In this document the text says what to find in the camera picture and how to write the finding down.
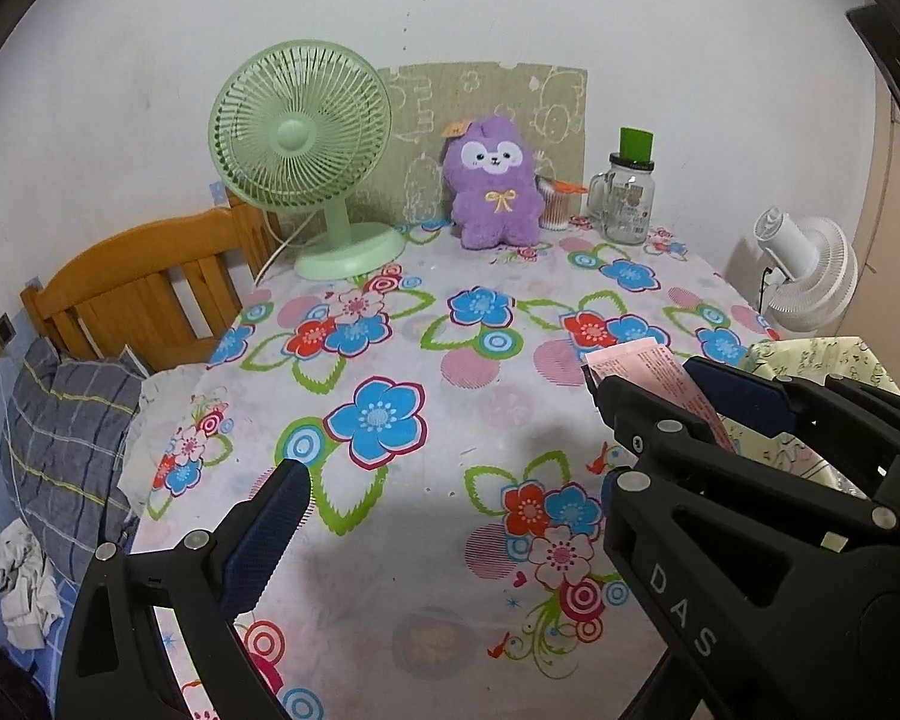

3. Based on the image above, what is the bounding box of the white standing fan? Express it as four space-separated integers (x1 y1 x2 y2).
725 206 859 337

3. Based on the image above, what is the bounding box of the green patterned board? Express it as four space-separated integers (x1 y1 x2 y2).
280 62 590 231

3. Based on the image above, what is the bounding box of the purple plush toy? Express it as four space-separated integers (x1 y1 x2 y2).
442 114 544 250

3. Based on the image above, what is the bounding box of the white crumpled cloth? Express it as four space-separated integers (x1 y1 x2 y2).
0 518 63 650

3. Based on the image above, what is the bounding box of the beige door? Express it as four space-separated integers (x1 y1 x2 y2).
841 82 900 388

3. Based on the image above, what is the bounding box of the green desk fan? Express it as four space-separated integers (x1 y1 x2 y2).
208 39 404 281

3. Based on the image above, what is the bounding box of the wall socket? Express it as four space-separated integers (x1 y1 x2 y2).
0 314 16 346

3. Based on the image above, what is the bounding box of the small jar orange lid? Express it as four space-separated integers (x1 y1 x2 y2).
536 176 589 231

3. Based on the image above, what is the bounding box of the yellow cartoon storage box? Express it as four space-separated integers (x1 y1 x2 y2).
722 337 900 497

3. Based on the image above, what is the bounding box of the pink paper packet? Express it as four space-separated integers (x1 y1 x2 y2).
583 338 733 450

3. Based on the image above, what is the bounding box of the wooden bed headboard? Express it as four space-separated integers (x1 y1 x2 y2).
20 193 276 371

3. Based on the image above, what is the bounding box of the glass jar green lid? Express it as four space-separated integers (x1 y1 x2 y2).
585 127 655 245

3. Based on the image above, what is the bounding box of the grey plaid pillow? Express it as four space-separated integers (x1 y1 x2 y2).
0 337 142 583

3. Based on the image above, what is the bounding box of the floral tablecloth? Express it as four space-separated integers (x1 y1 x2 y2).
134 223 770 718

